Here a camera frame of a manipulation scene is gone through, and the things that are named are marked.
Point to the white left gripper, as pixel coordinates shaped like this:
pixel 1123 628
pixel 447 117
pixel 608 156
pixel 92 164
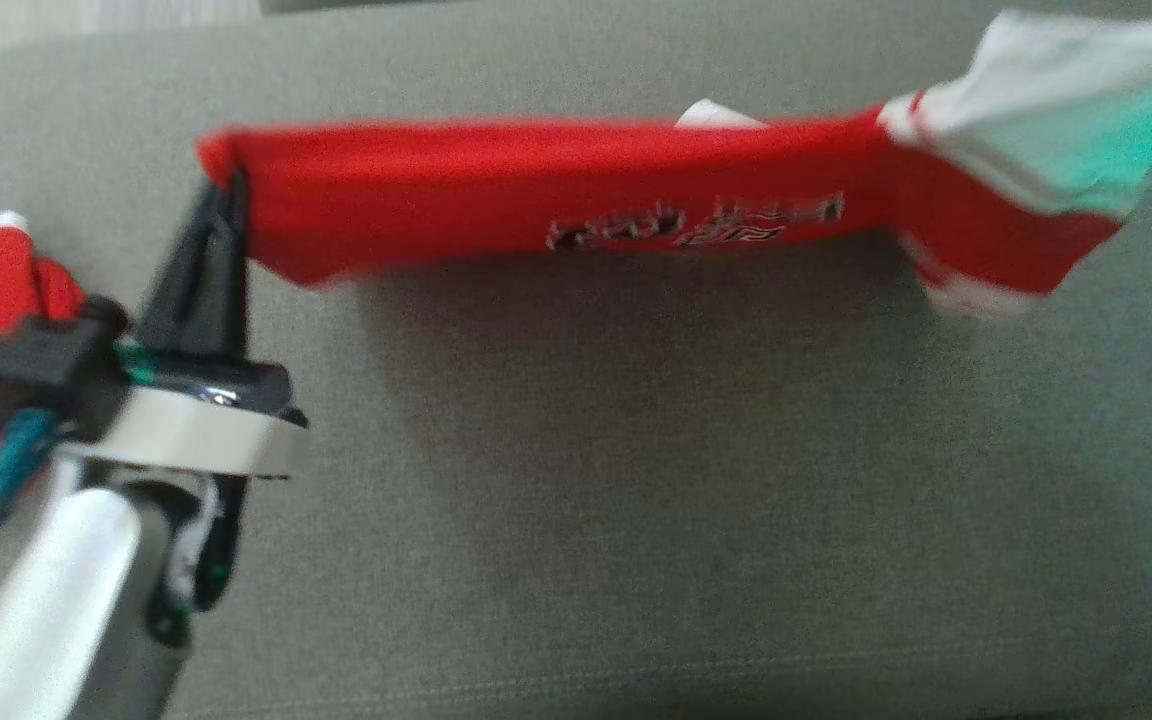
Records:
pixel 206 425

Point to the red jersey with print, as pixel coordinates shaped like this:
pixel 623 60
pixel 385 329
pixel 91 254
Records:
pixel 536 190

